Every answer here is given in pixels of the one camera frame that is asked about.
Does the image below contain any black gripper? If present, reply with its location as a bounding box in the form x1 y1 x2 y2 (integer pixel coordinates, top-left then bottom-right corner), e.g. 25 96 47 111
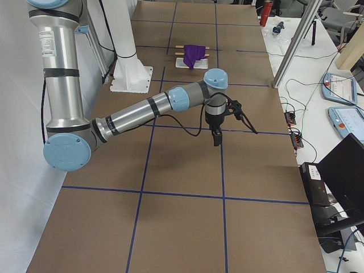
205 112 225 147

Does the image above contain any purple towel with loop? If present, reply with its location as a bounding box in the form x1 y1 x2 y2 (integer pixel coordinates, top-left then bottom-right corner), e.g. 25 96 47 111
183 45 206 69

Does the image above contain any white towel rack base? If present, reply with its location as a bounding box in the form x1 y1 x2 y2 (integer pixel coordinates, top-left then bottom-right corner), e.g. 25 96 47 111
175 57 208 69

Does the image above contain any shorter wooden rack rod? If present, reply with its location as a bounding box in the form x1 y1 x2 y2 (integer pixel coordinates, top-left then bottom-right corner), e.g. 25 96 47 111
175 52 210 58

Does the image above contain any longer wooden rack rod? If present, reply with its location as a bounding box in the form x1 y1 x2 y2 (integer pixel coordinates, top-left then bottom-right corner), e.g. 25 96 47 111
175 45 210 50

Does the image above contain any orange connector hub far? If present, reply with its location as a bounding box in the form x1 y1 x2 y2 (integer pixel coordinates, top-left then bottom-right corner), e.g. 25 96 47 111
284 111 296 127

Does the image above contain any orange connector hub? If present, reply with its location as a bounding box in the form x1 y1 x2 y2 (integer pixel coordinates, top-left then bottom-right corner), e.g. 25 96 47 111
284 111 296 127
289 128 304 150

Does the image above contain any orange connector hub near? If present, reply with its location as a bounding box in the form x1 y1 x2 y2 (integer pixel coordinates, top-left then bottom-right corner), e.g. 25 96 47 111
289 128 304 150

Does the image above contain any black mini computer box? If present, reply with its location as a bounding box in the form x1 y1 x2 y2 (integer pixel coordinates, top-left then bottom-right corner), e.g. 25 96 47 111
299 162 336 207

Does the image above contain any dark blue handheld tool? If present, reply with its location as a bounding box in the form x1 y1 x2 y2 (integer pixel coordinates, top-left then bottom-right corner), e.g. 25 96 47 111
272 21 284 35

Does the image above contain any black monitor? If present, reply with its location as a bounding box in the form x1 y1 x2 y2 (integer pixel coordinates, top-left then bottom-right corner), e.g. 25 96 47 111
317 133 363 212

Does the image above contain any red cylinder bottle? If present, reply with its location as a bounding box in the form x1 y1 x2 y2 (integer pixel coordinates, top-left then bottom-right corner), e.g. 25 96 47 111
260 0 274 27

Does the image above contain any white backdrop curtain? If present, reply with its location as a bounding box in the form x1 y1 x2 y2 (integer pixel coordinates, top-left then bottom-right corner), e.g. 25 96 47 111
0 0 114 273

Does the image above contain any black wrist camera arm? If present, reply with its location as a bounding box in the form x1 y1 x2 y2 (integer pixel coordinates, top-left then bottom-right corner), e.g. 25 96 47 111
224 98 258 134

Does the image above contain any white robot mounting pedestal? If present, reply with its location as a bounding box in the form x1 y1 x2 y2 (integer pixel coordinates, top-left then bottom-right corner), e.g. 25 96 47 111
85 0 154 94

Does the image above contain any teach pendant near post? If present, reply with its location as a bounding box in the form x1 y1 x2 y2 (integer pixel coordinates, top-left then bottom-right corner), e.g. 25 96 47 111
322 73 358 105

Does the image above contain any grey aluminium frame post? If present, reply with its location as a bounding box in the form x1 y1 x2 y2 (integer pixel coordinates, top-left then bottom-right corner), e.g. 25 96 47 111
272 0 321 88

